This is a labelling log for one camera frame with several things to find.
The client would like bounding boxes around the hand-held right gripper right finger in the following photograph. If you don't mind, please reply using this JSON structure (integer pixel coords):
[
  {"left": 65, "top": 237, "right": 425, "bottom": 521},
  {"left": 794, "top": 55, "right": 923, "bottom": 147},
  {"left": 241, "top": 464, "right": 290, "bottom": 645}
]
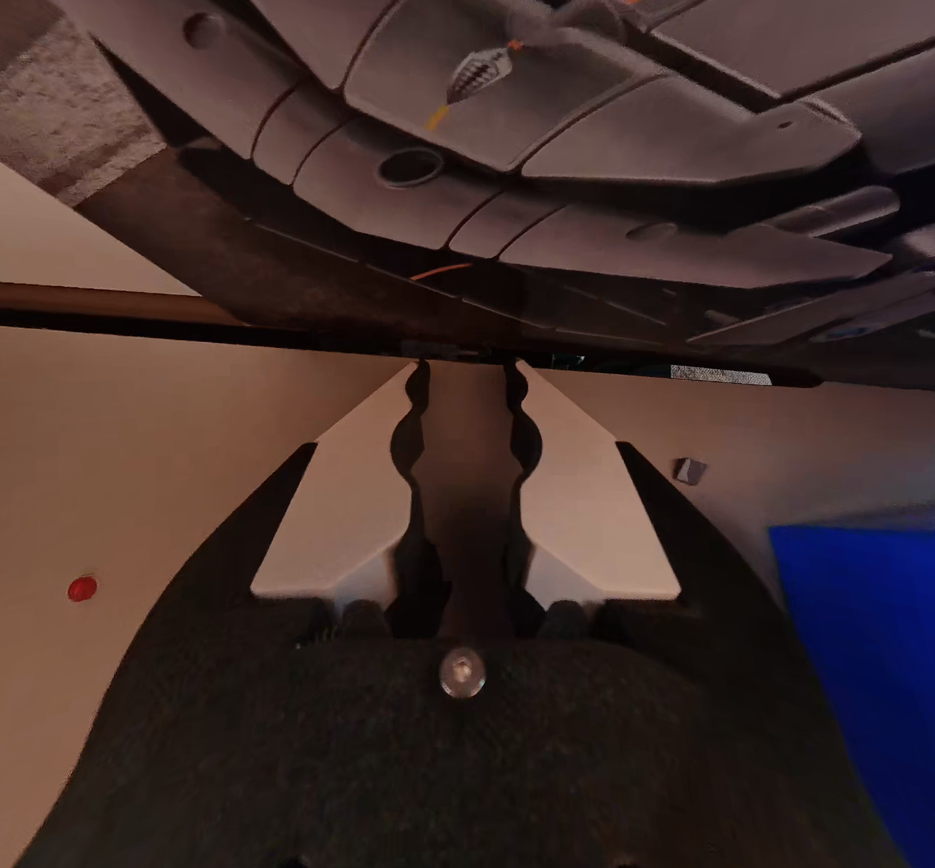
[{"left": 504, "top": 360, "right": 682, "bottom": 602}]

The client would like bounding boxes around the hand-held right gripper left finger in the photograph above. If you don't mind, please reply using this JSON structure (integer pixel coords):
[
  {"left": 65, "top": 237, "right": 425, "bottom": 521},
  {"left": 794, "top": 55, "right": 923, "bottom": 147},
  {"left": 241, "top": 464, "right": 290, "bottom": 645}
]
[{"left": 250, "top": 360, "right": 432, "bottom": 602}]

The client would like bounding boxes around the grey toy brick car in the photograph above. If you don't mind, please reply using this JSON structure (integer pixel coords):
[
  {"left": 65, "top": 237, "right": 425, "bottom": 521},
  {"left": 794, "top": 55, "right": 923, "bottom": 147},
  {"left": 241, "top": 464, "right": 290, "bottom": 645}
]
[{"left": 0, "top": 0, "right": 935, "bottom": 372}]

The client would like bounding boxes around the blue plastic bin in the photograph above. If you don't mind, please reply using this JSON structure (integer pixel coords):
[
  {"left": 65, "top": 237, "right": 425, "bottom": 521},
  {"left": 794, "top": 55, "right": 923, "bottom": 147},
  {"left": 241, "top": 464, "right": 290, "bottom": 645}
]
[{"left": 768, "top": 523, "right": 935, "bottom": 868}]

